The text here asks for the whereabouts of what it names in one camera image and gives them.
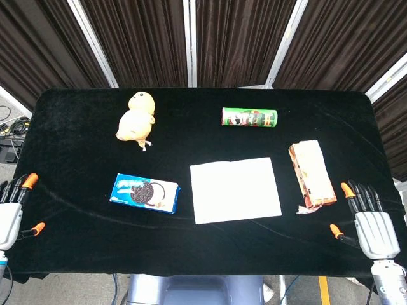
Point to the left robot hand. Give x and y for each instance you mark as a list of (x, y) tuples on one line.
[(9, 216)]

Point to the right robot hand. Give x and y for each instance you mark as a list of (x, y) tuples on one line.
[(375, 228)]

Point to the white book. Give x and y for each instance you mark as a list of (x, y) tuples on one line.
[(235, 190)]

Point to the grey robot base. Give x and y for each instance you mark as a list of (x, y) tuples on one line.
[(197, 289)]

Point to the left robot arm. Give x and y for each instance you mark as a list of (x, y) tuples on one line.
[(2, 267)]

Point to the yellow floor tape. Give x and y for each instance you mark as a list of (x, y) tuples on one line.
[(324, 290)]

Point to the orange white snack box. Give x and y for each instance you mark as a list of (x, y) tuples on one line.
[(311, 176)]

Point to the blue Oreo cookie box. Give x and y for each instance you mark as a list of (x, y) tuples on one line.
[(144, 193)]

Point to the yellow plush duck toy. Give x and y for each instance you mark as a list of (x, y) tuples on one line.
[(136, 122)]

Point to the green chips can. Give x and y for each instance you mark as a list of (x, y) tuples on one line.
[(249, 117)]

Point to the black velvet tablecloth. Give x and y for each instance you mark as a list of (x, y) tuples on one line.
[(203, 181)]

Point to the brown curtain screen panels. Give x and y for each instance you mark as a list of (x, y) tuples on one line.
[(222, 41)]

